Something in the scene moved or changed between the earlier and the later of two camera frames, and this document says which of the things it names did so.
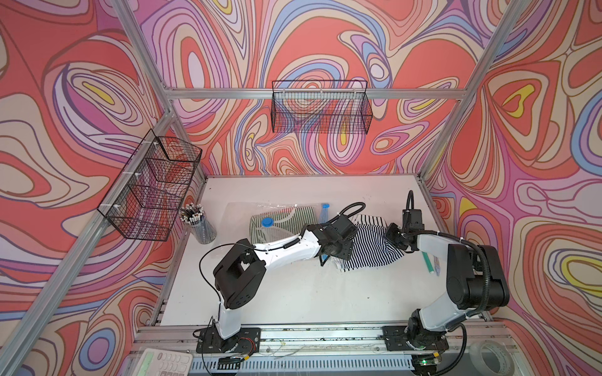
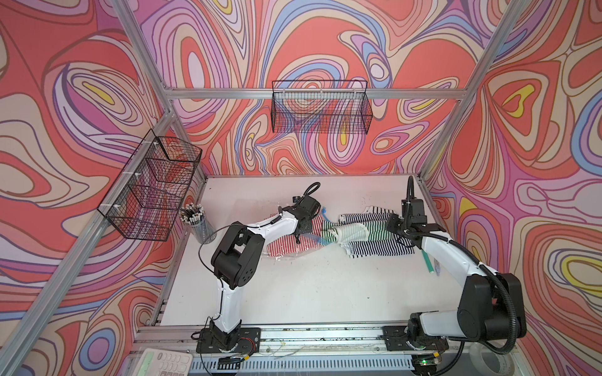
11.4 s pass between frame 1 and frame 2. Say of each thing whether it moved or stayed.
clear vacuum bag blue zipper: moved
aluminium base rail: stayed
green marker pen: stayed
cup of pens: stayed
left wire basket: stayed
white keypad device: stayed
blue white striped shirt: moved
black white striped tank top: moved
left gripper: moved
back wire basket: stayed
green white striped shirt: moved
